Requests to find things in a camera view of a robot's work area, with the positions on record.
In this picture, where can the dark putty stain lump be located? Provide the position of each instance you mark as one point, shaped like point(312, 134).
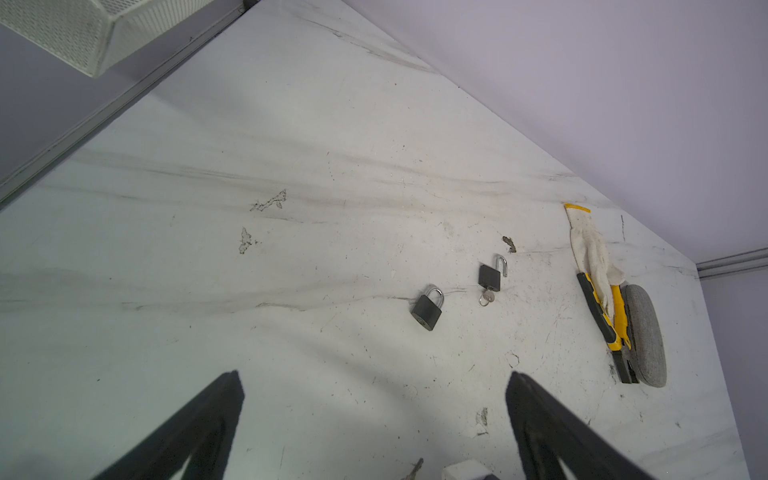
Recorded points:
point(510, 243)

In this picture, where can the white knit work glove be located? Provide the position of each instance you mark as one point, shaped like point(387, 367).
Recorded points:
point(592, 256)

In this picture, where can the dark grey padlock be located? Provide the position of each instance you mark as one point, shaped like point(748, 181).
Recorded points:
point(428, 307)
point(490, 276)

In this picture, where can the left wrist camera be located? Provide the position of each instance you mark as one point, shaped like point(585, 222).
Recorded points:
point(468, 470)

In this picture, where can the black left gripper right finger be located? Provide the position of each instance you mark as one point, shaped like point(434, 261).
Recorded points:
point(550, 437)

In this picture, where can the grey fabric oval case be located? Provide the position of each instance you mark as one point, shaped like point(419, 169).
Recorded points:
point(646, 355)

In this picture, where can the silver key with ring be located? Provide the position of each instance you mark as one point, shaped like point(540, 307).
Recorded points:
point(487, 297)

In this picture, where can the white mesh lower shelf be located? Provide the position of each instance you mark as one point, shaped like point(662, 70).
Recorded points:
point(93, 35)

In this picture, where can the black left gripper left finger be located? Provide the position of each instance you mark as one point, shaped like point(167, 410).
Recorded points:
point(196, 441)

